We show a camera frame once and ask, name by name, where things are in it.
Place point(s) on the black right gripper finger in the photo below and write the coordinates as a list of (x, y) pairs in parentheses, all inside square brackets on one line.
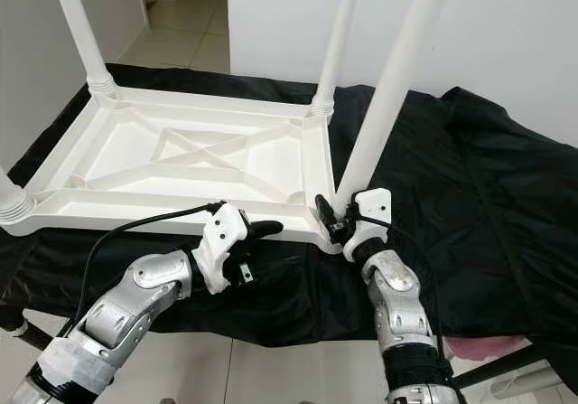
[(326, 215)]

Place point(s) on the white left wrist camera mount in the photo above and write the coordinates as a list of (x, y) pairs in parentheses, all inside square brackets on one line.
[(224, 238)]

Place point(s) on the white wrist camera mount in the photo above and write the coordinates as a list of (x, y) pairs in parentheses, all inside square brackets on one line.
[(224, 238), (372, 212)]

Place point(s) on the white plastic table top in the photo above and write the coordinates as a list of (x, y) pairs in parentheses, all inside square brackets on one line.
[(117, 155)]

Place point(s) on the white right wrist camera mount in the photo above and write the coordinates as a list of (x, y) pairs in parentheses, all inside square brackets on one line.
[(372, 212)]

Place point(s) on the pink plastic stool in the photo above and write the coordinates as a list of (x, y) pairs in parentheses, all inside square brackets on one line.
[(488, 346)]

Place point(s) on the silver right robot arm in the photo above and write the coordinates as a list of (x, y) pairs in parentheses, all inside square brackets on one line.
[(402, 300)]

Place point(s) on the black cloth table cover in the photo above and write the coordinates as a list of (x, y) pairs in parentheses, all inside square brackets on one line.
[(506, 178)]

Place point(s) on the white plastic table leg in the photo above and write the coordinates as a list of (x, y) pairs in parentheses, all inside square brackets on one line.
[(11, 203), (79, 24), (339, 33), (397, 79)]

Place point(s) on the black metal table frame leg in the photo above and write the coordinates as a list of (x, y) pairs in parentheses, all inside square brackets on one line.
[(34, 333), (501, 368)]

